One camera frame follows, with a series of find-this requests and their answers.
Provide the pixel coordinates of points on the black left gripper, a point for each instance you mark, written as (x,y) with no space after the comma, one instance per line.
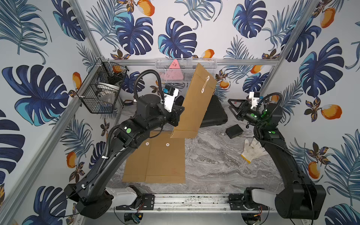
(177,114)

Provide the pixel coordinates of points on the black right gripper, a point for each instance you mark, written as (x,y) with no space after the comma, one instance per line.
(242,114)

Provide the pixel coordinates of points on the brown file bag stack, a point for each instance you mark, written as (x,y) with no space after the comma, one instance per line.
(202,82)

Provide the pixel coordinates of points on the brown kraft file bag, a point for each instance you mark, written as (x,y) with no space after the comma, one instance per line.
(137,164)

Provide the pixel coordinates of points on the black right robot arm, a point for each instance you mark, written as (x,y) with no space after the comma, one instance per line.
(301,198)

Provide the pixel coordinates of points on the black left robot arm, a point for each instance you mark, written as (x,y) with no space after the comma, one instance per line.
(92,196)

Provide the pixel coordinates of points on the black plastic tool case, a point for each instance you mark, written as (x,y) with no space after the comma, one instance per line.
(215,111)

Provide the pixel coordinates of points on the small black box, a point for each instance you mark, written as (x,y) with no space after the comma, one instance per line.
(234,131)

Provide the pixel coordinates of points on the white work glove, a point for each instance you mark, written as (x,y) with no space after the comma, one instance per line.
(253,150)

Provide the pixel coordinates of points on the pink triangular item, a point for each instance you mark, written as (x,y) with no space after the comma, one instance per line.
(172,73)

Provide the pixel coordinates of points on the black round tape roll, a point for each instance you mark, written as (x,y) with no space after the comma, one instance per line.
(128,102)

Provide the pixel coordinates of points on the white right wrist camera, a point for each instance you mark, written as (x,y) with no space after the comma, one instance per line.
(254,98)

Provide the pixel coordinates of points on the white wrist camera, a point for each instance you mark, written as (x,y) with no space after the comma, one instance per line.
(254,98)
(170,93)

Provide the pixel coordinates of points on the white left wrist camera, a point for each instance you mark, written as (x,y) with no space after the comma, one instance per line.
(170,93)

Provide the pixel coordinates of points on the clear wall shelf basket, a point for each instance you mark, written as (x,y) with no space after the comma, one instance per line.
(182,70)

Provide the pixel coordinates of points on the black wire basket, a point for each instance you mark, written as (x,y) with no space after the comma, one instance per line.
(102,87)

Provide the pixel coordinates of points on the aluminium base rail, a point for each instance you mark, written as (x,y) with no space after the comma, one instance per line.
(191,203)

